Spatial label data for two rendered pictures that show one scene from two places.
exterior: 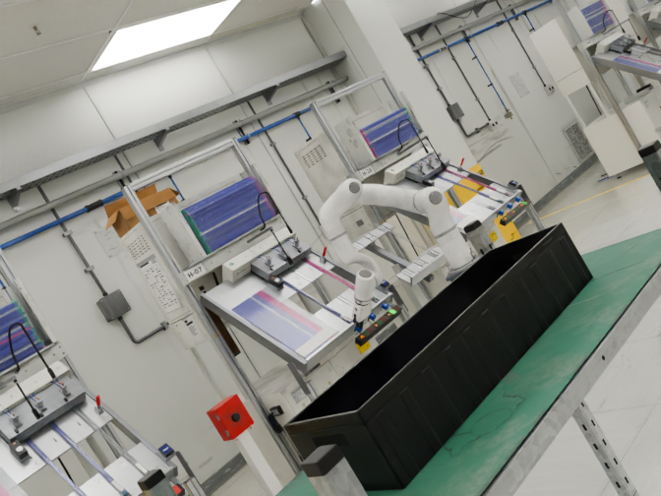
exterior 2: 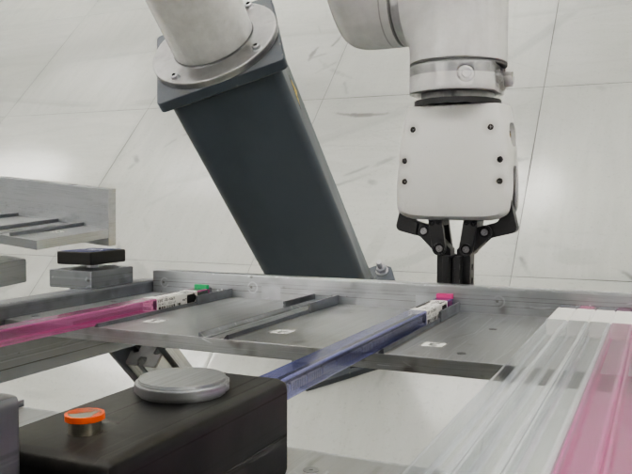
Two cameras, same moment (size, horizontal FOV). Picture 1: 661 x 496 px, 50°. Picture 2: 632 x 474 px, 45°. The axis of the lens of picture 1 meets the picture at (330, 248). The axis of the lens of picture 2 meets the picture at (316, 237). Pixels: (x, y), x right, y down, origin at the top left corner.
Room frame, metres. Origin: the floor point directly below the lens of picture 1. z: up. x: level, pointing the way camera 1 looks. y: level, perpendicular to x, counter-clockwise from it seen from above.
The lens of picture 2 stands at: (3.65, 0.46, 1.24)
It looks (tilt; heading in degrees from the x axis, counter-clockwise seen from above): 44 degrees down; 255
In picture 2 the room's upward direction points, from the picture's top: 24 degrees counter-clockwise
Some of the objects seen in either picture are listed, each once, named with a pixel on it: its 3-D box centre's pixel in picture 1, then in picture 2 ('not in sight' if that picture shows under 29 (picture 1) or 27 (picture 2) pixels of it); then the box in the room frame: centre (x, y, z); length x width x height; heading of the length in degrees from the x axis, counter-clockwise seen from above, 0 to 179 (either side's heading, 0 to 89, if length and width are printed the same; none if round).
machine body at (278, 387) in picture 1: (321, 411); not in sight; (3.93, 0.52, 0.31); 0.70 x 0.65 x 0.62; 130
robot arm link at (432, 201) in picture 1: (435, 211); not in sight; (3.37, -0.52, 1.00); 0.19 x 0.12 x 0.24; 12
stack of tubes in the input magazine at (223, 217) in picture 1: (226, 216); not in sight; (3.88, 0.40, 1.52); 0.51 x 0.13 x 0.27; 130
